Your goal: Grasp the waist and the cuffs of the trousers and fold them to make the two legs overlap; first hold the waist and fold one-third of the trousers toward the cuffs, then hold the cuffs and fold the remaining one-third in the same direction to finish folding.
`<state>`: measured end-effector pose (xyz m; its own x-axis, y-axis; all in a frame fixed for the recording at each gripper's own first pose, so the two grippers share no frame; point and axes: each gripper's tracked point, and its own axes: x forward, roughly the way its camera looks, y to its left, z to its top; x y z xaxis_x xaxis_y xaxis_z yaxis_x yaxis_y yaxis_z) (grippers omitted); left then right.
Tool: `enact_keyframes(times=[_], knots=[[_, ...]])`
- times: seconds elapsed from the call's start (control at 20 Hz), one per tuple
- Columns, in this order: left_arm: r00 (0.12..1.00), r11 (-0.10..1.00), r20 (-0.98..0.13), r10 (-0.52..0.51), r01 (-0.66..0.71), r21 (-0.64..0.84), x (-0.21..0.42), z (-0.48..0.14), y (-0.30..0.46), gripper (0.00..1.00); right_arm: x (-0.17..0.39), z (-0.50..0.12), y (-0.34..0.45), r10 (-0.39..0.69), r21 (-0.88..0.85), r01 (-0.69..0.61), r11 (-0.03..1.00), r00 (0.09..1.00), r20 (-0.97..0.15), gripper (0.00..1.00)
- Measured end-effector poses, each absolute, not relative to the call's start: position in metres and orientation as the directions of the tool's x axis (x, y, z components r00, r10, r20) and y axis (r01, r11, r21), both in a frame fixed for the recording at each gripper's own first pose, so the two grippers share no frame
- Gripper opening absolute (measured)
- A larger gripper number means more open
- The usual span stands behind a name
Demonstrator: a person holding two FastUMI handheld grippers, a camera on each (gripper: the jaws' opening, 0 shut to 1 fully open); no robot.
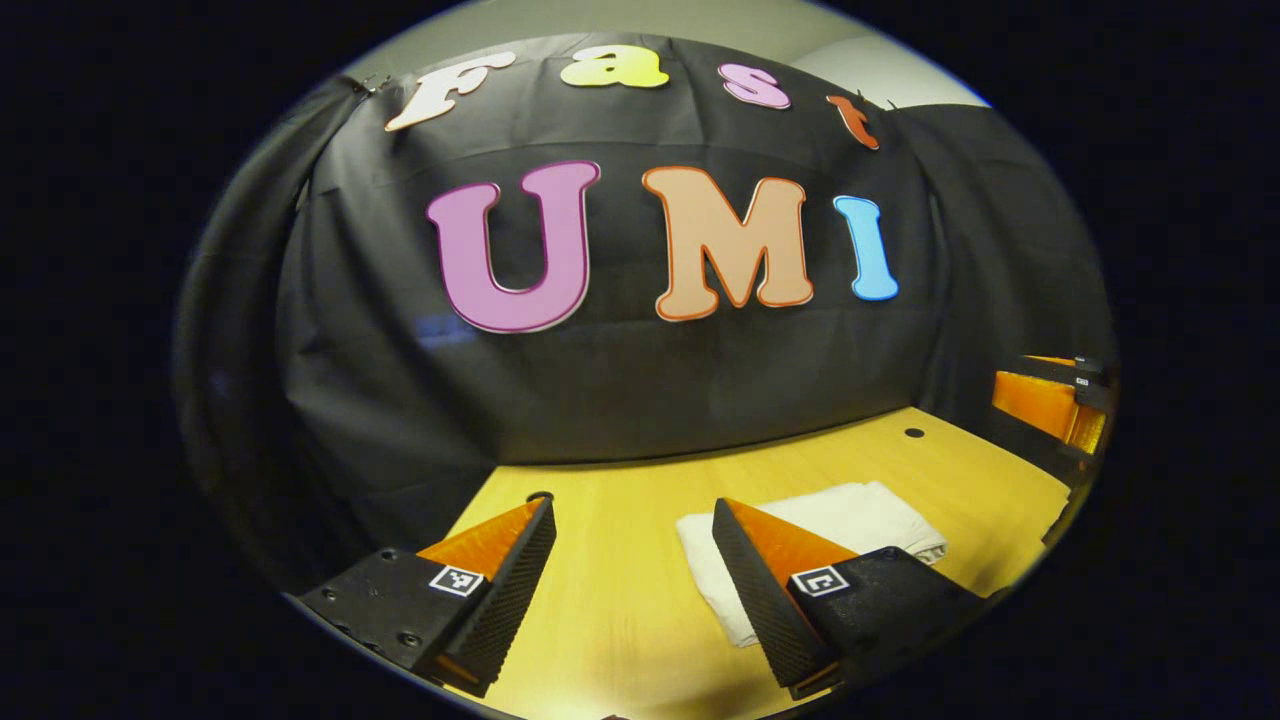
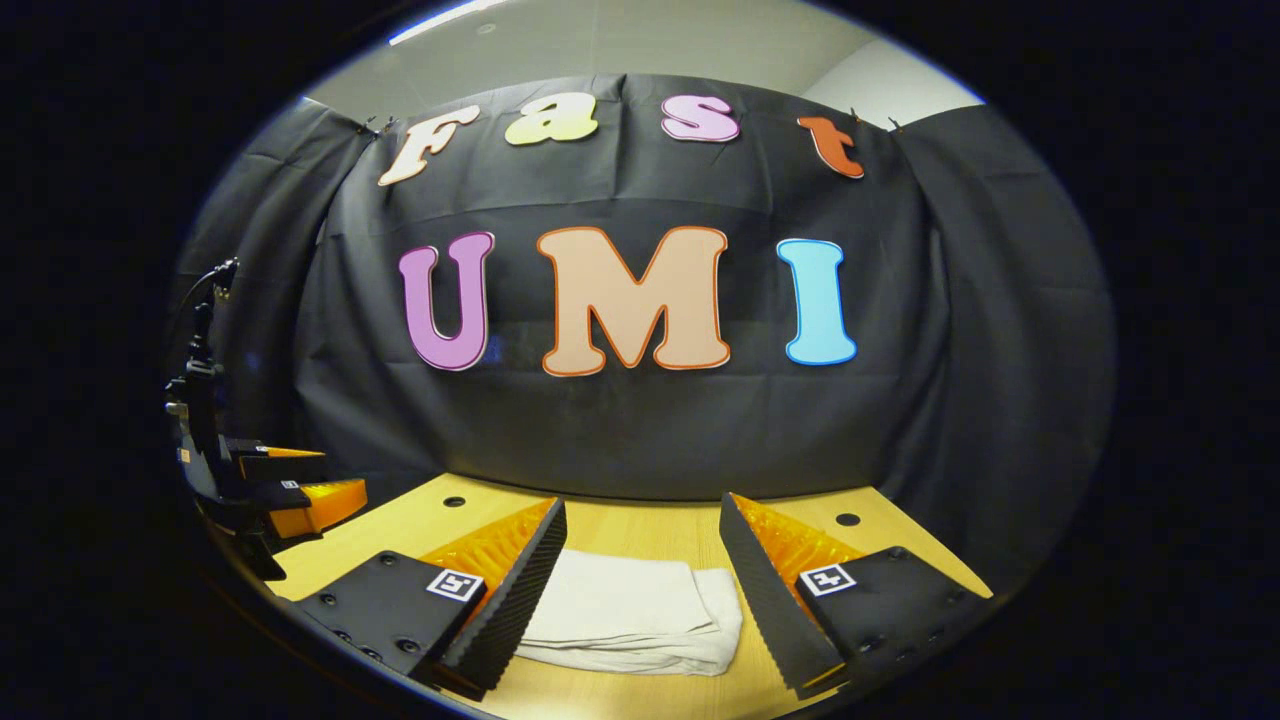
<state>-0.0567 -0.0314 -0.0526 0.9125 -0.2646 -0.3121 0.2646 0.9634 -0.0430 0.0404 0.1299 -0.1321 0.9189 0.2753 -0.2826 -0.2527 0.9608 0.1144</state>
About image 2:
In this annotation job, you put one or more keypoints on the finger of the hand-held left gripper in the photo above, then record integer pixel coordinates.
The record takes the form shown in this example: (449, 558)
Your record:
(285, 465)
(320, 500)

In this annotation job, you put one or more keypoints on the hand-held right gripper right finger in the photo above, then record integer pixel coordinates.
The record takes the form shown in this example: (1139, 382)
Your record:
(765, 605)

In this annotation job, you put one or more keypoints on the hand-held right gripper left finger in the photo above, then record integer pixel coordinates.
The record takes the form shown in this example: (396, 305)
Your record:
(510, 610)

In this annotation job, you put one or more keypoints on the white jeans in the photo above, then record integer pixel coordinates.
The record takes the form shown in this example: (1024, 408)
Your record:
(620, 610)

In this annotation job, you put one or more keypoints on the black backdrop cloth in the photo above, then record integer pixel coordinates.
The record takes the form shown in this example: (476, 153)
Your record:
(620, 430)

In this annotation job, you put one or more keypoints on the ceiling light panel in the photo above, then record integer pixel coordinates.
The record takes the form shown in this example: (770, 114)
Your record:
(440, 18)

